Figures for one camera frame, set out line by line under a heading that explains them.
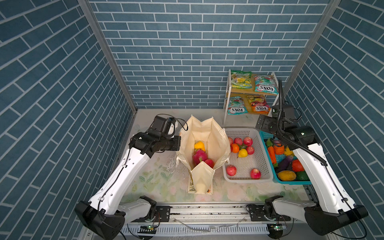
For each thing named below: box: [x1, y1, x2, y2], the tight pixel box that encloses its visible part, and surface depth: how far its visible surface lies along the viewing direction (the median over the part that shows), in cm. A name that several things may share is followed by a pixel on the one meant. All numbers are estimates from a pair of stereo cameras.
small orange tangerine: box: [232, 143, 240, 154], surface depth 95 cm
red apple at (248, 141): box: [243, 136, 253, 147], surface depth 98 cm
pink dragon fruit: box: [192, 149, 208, 166], surface depth 87 cm
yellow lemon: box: [238, 148, 248, 158], surface depth 94 cm
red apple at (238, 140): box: [233, 137, 243, 146], surface depth 100 cm
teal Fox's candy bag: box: [254, 74, 279, 95], surface depth 88 cm
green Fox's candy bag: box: [228, 96, 249, 115], surface depth 98 cm
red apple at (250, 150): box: [246, 146, 255, 155], surface depth 95 cm
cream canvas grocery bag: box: [176, 114, 231, 195], surface depth 80 cm
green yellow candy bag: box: [230, 70, 253, 90], surface depth 89 cm
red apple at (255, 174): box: [250, 168, 262, 180], surface depth 84 cm
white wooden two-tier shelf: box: [222, 69, 280, 126], surface depth 91 cm
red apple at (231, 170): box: [226, 165, 237, 177], surface depth 85 cm
